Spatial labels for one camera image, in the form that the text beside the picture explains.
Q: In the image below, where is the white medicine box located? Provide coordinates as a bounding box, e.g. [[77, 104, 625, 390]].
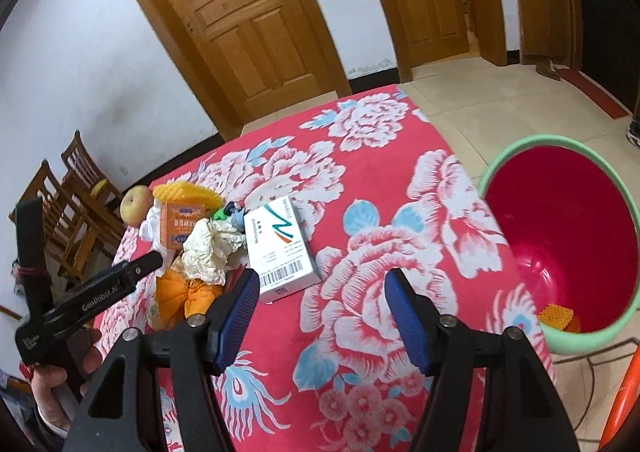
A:
[[243, 195, 322, 304]]

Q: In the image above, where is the orange plastic bag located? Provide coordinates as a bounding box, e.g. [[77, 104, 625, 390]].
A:
[[150, 257, 226, 330]]

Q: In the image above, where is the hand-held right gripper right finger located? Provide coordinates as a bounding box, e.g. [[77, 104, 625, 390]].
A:
[[385, 268, 583, 452]]

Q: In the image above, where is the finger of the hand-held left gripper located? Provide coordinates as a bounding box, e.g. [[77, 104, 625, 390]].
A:
[[122, 251, 166, 284]]

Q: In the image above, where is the apple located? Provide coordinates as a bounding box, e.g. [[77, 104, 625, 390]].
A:
[[120, 185, 155, 224]]

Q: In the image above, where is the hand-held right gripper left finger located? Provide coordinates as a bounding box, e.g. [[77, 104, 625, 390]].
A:
[[62, 268, 260, 452]]

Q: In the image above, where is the red floral tablecloth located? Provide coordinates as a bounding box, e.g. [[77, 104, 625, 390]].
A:
[[92, 84, 556, 452]]

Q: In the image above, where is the small green blue item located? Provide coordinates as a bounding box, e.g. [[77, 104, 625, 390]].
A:
[[210, 202, 248, 228]]

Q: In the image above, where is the yellow foam fruit net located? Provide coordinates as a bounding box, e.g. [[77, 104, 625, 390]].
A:
[[151, 182, 221, 208]]

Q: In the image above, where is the white paper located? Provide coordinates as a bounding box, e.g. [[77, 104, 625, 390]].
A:
[[181, 219, 248, 285]]

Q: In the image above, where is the orange plastic stool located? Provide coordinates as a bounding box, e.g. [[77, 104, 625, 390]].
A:
[[597, 367, 640, 452]]

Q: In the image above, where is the wooden chair with yellow cushion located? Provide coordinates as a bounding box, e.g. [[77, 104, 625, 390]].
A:
[[60, 129, 126, 213]]

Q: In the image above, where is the metal wire stand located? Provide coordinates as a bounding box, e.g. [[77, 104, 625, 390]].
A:
[[550, 337, 640, 452]]

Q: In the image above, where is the closed wooden door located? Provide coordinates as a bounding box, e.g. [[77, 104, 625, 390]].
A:
[[109, 0, 351, 140]]

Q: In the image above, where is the white plastic bag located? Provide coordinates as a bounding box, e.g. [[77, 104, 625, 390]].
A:
[[139, 209, 163, 245]]

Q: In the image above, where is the red bin with green rim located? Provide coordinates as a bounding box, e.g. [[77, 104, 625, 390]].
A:
[[477, 133, 640, 350]]

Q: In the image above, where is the person's left hand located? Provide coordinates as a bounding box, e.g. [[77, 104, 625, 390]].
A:
[[30, 326, 103, 433]]

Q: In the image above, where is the small orange box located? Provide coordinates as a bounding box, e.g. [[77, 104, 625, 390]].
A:
[[159, 199, 211, 249]]

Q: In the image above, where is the small orange foam net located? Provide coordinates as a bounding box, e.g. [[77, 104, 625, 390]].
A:
[[537, 304, 576, 331]]

